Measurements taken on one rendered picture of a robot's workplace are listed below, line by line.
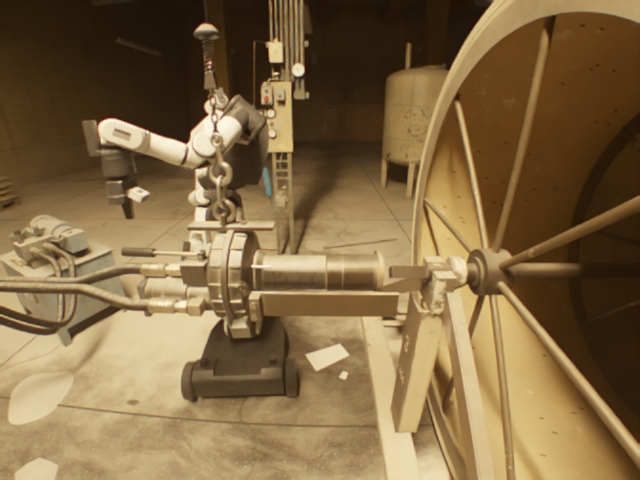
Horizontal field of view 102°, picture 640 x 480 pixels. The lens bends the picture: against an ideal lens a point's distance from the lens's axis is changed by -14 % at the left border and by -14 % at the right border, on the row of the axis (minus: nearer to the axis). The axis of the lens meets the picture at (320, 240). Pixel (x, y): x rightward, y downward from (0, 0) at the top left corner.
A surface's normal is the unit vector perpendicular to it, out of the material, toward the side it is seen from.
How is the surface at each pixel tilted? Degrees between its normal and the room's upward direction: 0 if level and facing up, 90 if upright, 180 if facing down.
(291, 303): 90
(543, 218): 85
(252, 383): 90
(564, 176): 105
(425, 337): 90
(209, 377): 45
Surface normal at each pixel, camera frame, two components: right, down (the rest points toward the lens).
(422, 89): -0.32, 0.37
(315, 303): -0.02, 0.39
